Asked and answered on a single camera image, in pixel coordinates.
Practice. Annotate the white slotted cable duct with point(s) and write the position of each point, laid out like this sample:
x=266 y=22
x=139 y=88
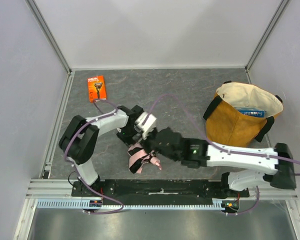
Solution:
x=89 y=204

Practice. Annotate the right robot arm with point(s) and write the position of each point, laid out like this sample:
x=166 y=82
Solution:
x=258 y=165

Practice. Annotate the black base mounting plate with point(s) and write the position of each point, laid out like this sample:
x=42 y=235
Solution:
x=165 y=191

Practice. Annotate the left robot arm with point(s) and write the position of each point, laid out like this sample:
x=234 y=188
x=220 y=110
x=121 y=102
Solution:
x=79 y=139

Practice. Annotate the orange canvas tote bag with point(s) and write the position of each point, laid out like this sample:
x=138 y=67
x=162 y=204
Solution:
x=225 y=125

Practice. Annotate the pink folding umbrella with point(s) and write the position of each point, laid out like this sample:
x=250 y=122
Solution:
x=138 y=157

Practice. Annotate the blue Harry's razor box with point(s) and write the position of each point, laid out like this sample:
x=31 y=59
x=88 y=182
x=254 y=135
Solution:
x=251 y=111

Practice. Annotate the orange Gillette razor box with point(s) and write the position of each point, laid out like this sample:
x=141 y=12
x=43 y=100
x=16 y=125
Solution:
x=96 y=88

